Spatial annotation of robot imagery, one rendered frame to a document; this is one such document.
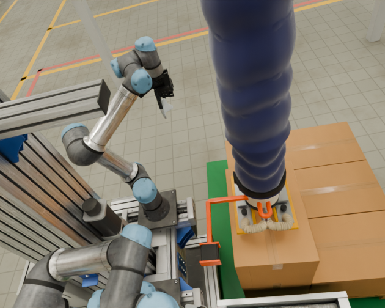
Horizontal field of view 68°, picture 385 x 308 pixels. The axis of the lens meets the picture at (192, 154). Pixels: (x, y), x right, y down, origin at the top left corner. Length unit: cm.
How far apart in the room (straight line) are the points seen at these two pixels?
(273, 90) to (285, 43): 13
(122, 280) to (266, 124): 59
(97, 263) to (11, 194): 30
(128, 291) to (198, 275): 168
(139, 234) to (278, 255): 96
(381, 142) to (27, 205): 301
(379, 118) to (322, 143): 118
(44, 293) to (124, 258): 36
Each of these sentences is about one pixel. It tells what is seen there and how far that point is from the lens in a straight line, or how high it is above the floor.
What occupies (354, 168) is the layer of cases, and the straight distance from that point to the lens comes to 234.
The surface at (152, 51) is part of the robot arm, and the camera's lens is 119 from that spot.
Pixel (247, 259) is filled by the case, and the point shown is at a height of 94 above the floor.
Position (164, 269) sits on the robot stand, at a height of 95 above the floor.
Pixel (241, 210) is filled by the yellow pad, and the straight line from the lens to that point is 149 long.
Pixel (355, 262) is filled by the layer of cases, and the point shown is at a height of 54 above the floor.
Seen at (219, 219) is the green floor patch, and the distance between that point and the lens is 269.
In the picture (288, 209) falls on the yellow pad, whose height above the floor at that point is 108.
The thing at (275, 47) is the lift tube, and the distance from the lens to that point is 77.
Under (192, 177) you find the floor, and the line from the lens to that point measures 298.
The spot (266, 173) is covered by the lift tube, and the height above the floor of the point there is 145.
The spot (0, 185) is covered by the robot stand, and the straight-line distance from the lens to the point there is 87.
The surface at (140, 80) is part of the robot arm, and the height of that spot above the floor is 184.
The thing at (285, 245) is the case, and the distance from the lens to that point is 155.
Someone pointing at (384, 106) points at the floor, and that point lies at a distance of 366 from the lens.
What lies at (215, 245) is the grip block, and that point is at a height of 121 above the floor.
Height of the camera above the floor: 239
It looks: 49 degrees down
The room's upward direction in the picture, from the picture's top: 19 degrees counter-clockwise
